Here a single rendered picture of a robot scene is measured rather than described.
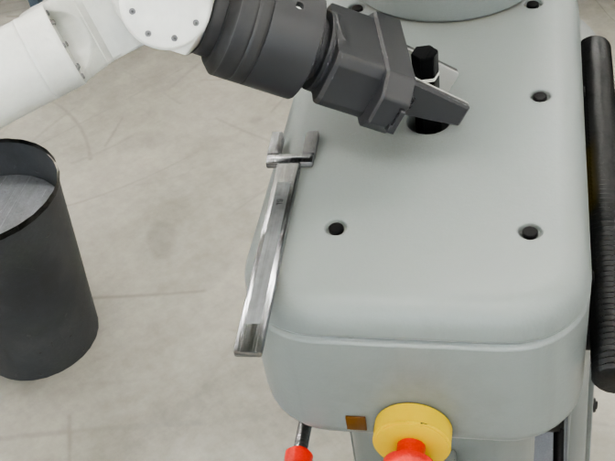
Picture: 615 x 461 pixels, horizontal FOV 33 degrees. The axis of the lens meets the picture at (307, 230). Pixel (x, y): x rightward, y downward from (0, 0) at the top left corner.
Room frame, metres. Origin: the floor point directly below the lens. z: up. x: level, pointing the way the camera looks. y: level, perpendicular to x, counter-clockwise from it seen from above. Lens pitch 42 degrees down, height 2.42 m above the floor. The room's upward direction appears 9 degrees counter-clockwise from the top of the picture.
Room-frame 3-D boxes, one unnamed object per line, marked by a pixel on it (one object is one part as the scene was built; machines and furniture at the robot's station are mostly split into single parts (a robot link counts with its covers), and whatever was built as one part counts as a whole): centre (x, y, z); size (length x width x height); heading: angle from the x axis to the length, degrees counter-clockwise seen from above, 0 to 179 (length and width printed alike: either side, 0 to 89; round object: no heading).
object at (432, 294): (0.72, -0.12, 1.81); 0.47 x 0.26 x 0.16; 164
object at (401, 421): (0.48, -0.05, 1.76); 0.06 x 0.02 x 0.06; 74
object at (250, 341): (0.59, 0.03, 1.89); 0.24 x 0.04 x 0.01; 166
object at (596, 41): (0.70, -0.27, 1.79); 0.45 x 0.04 x 0.04; 164
